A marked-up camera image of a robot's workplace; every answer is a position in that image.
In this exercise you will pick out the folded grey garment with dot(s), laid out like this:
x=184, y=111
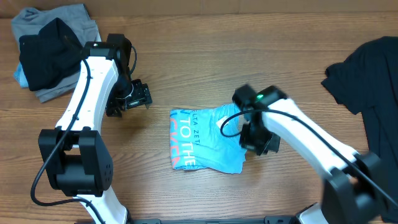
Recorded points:
x=30, y=21

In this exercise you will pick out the light blue printed t-shirt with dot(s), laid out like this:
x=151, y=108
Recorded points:
x=201, y=139

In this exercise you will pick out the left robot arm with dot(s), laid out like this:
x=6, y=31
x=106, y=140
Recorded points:
x=77, y=165

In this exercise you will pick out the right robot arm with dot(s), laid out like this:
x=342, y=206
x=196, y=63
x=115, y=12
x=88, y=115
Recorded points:
x=354, y=186

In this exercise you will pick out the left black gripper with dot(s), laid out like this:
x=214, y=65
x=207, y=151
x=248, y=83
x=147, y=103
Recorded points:
x=142, y=95

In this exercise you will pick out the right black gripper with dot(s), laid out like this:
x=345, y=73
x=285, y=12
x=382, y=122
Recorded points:
x=249, y=144

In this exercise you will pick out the black t-shirt at right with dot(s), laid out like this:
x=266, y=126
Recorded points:
x=366, y=83

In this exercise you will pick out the folded light blue garment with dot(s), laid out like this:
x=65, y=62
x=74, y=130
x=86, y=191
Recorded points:
x=19, y=76

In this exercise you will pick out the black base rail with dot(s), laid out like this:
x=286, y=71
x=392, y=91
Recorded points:
x=211, y=221

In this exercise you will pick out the folded black garment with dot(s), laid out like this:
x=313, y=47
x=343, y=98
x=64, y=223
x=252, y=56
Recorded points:
x=49, y=56

